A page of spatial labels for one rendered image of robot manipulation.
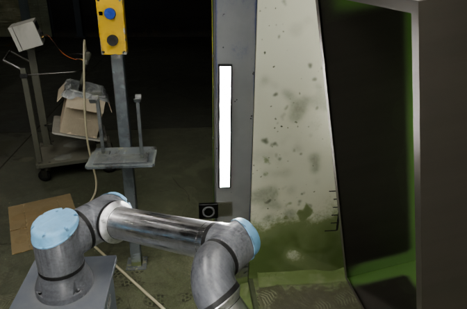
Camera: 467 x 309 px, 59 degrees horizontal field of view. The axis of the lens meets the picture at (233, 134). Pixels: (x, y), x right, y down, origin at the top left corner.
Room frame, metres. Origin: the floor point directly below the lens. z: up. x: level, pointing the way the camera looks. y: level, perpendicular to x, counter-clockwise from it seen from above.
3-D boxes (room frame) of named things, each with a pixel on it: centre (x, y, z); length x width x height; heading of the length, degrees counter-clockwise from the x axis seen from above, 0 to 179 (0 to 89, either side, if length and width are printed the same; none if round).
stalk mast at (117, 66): (2.03, 0.58, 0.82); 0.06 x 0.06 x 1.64; 6
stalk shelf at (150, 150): (1.89, 0.56, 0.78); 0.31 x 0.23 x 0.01; 96
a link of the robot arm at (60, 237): (1.15, 0.58, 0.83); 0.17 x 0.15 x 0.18; 145
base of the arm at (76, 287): (1.14, 0.58, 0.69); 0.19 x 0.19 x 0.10
